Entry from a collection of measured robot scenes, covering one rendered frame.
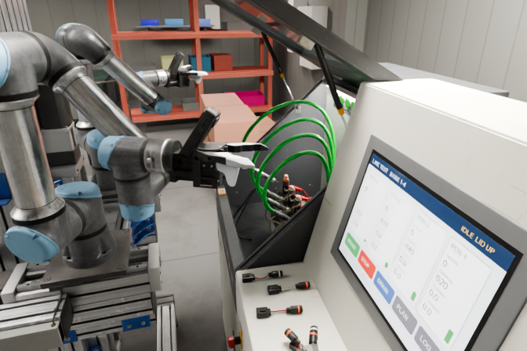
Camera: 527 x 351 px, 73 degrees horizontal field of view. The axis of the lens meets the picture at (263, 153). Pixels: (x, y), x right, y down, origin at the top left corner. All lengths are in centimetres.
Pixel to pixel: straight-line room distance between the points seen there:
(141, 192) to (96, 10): 730
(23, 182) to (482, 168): 92
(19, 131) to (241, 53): 740
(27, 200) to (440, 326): 89
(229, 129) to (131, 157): 246
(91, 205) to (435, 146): 88
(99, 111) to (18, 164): 21
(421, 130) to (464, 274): 28
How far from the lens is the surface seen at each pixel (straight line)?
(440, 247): 70
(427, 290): 73
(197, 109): 583
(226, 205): 155
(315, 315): 103
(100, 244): 117
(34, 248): 101
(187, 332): 234
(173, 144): 76
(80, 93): 96
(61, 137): 131
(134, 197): 83
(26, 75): 91
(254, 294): 108
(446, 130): 73
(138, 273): 121
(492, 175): 65
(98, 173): 160
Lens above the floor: 172
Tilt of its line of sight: 22 degrees down
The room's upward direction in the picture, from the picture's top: straight up
